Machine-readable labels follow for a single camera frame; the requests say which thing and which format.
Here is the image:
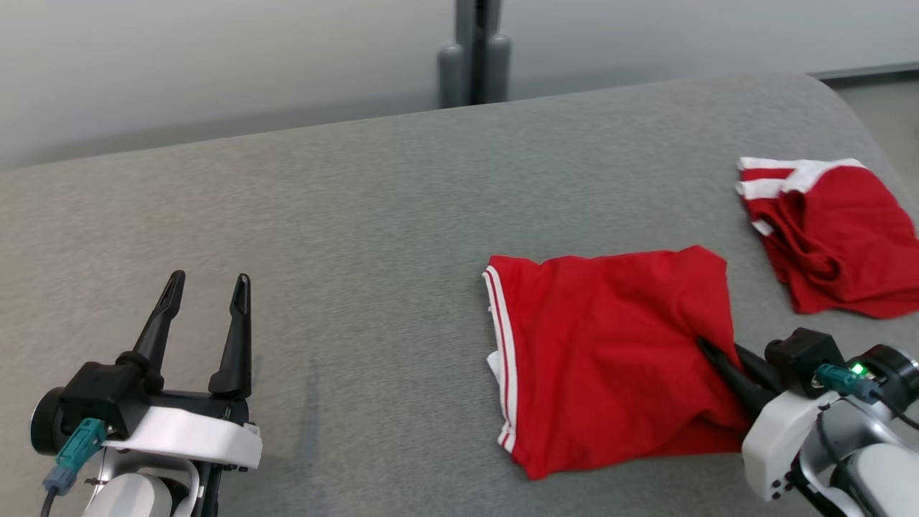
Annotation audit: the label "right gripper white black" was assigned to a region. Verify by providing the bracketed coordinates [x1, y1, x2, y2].
[696, 336, 826, 502]

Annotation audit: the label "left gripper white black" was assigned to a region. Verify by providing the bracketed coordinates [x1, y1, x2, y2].
[101, 270, 263, 471]

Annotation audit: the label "red white jersey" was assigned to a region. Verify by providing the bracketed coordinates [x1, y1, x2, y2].
[482, 245, 755, 480]

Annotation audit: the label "red shorts white stripes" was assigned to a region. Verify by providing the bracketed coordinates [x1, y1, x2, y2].
[735, 157, 919, 319]

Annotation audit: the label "right camera cable teal connector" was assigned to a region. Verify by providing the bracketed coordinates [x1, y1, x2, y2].
[815, 363, 919, 432]

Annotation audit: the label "camera cable teal connector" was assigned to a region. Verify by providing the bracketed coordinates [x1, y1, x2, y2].
[815, 363, 919, 432]
[39, 419, 108, 517]

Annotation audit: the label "left camera cable teal connector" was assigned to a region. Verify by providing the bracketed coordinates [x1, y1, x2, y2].
[39, 419, 108, 517]

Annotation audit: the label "grey metal partition post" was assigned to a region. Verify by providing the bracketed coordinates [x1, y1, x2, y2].
[438, 0, 512, 108]

